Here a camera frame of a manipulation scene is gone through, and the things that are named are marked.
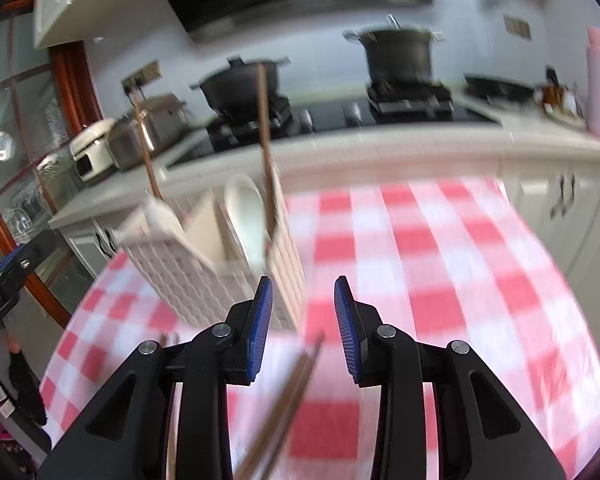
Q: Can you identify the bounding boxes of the black stock pot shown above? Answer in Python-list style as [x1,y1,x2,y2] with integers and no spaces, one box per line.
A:
[342,15,445,86]

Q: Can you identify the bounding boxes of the white small cooking appliance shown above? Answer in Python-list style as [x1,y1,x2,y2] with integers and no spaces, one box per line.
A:
[69,119,117,182]

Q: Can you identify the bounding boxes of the brown wooden chopstick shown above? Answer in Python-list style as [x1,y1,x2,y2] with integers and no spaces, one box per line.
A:
[132,102,162,200]
[256,65,277,246]
[250,332,327,480]
[232,340,321,480]

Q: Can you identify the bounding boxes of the single wall socket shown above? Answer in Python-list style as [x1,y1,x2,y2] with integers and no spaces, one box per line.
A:
[503,14,532,41]

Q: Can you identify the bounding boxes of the black casserole pot with lid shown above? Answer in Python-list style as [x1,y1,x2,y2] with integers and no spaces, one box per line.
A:
[189,56,290,111]

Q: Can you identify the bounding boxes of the black frying pan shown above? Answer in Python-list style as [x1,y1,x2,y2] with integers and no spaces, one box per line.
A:
[462,74,536,103]

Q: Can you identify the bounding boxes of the white perforated plastic basket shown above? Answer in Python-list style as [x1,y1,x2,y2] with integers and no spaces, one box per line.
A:
[112,162,306,333]

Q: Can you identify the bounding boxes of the wooden framed glass door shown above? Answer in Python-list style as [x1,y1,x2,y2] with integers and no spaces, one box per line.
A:
[0,0,106,331]

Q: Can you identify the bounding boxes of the black gas cooktop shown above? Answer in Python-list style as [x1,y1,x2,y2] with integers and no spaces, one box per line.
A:
[165,82,501,166]

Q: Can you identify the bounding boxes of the red white checkered tablecloth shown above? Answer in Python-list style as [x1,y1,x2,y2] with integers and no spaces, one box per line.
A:
[40,177,600,480]

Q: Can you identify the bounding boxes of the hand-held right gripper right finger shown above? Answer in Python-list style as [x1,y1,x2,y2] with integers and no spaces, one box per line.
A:
[333,275,566,480]

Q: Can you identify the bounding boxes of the white kitchen base cabinets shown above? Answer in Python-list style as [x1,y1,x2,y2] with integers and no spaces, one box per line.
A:
[47,120,600,311]

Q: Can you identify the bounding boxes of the white ceramic soup spoon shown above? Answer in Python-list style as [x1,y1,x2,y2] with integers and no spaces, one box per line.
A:
[224,174,269,272]

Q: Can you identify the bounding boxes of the white upper cabinet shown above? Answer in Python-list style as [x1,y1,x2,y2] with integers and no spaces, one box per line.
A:
[32,0,148,51]

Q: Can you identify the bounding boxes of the silver rice cooker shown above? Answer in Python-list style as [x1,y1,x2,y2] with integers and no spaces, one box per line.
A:
[106,92,190,171]

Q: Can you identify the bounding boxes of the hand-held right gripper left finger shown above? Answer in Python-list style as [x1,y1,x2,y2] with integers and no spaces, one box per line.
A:
[37,275,274,480]

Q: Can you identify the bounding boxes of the person's left hand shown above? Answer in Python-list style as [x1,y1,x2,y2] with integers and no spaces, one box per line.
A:
[5,335,48,428]

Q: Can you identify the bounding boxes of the triple wall socket panel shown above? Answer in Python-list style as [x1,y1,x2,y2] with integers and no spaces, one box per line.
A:
[121,60,162,92]

